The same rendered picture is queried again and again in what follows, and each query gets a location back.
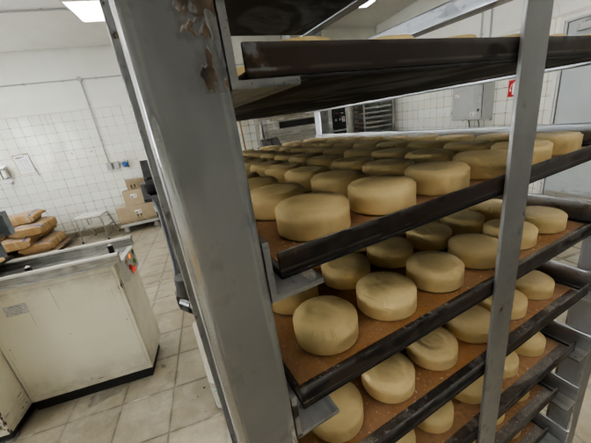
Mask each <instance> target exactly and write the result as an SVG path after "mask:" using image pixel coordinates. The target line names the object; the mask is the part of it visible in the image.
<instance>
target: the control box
mask: <svg viewBox="0 0 591 443"><path fill-rule="evenodd" d="M132 249H133V246H128V247H127V248H126V249H125V250H124V252H123V253H122V255H121V256H120V259H121V262H120V263H119V264H117V265H118V267H119V268H120V272H121V275H122V277H123V279H124V282H126V281H130V280H131V278H132V276H133V274H134V271H135V270H136V268H137V266H138V265H139V264H138V261H137V258H136V255H135V251H134V249H133V251H134V254H133V253H132ZM128 254H130V257H131V258H129V257H128ZM133 258H135V259H136V262H135V263H134V260H133ZM125 259H126V260H127V262H128V263H127V264H126V263H125ZM129 265H132V267H133V268H134V269H133V268H132V269H131V270H130V269H129ZM133 270H134V271H133Z"/></svg>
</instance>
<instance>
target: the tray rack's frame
mask: <svg viewBox="0 0 591 443"><path fill-rule="evenodd" d="M108 1H109V4H110V7H111V11H112V14H113V19H114V22H115V25H116V28H117V32H118V34H119V37H120V43H121V46H122V49H123V53H124V55H125V58H126V62H127V65H128V70H129V74H130V76H131V79H132V83H133V85H134V89H135V94H136V97H137V100H138V104H139V106H140V110H141V113H142V118H143V121H144V125H145V127H146V131H147V134H148V137H149V140H150V146H151V148H152V152H153V155H154V157H155V161H156V164H157V169H158V172H159V176H160V178H161V182H162V185H163V188H164V193H165V197H166V199H167V203H168V206H169V209H170V212H171V217H172V220H173V224H174V227H175V230H176V233H177V236H178V240H179V245H180V248H181V250H182V254H183V257H184V260H185V263H186V269H187V271H188V275H189V278H190V281H191V284H192V288H193V292H194V296H195V299H196V302H197V305H198V308H199V311H200V314H201V320H202V323H203V326H204V329H205V332H206V335H207V339H208V344H209V347H210V350H211V353H212V356H213V360H214V362H215V368H216V371H217V374H218V377H219V381H220V383H221V386H222V390H223V395H224V398H225V402H226V404H227V407H228V411H229V414H230V419H231V423H232V425H233V428H234V432H235V434H236V438H237V443H298V440H297V436H296V428H295V422H294V418H293V413H292V409H291V404H290V399H289V394H288V386H287V381H286V376H285V372H284V367H283V363H282V357H281V349H280V345H279V339H278V335H277V330H276V326H275V321H274V313H273V308H272V303H271V298H270V294H269V289H268V285H267V280H266V271H265V267H264V262H263V257H262V252H261V248H260V243H259V234H258V230H257V225H256V221H255V215H254V211H253V206H252V198H251V193H250V188H249V184H248V179H247V174H246V169H245V165H244V156H243V151H242V147H241V142H240V138H239V132H238V128H237V120H236V114H235V110H234V105H233V101H232V96H231V91H230V83H229V78H228V73H227V69H226V64H225V60H224V55H223V46H222V42H221V37H220V32H219V27H218V23H217V18H216V14H215V5H214V0H108ZM553 4H554V0H524V2H523V11H522V26H521V35H520V43H519V52H518V60H517V68H516V77H515V85H514V101H513V109H512V118H511V126H510V134H509V143H508V151H507V167H506V175H505V184H504V192H503V201H502V209H501V217H500V232H499V241H498V249H497V257H496V266H495V274H494V283H493V291H492V307H491V315H490V323H489V332H488V340H487V349H486V357H485V373H484V381H483V390H482V398H481V406H480V415H479V423H478V439H477V443H494V439H495V432H496V425H497V418H498V412H499V406H500V393H501V387H502V380H503V374H504V366H505V360H506V354H507V341H508V334H509V328H510V322H511V315H512V308H513V302H514V290H515V282H516V276H517V270H518V263H519V257H520V249H521V243H522V231H523V224H524V218H525V211H526V205H527V198H528V191H529V179H530V173H531V165H532V159H533V153H534V146H535V139H536V127H537V121H538V114H539V107H540V101H541V94H542V88H543V80H544V69H545V62H546V55H547V48H548V42H549V36H550V29H551V17H552V10H553ZM565 324H568V325H570V326H572V327H574V328H576V329H578V330H582V331H584V332H586V333H588V334H590V335H591V305H590V304H587V303H585V302H583V301H577V302H576V303H575V304H573V305H572V306H571V307H570V308H569V309H568V311H567V315H566V320H565ZM555 373H556V374H558V375H560V376H562V377H564V378H566V379H567V380H568V381H571V382H573V383H574V384H576V385H578V386H580V391H579V394H578V397H577V401H576V403H575V404H574V405H573V407H572V408H571V409H570V410H569V411H568V412H565V411H563V410H561V409H560V408H559V407H558V406H556V405H554V404H553V403H551V402H549V403H548V406H547V411H546V415H545V416H547V417H548V418H550V419H552V420H553V421H555V422H556V423H558V424H559V425H561V426H563V427H564V428H565V429H566V430H568V431H569V433H568V436H567V439H566V443H573V436H574V433H575V429H576V426H577V423H578V419H579V415H580V410H581V406H582V403H583V400H584V396H585V393H586V389H587V384H588V380H589V376H590V373H591V346H590V350H589V353H588V355H587V356H586V357H585V358H584V359H583V360H582V361H581V362H580V363H578V362H576V361H574V360H572V359H569V358H567V357H566V358H565V359H564V360H563V361H562V362H561V363H560V364H558V365H557V366H556V369H555Z"/></svg>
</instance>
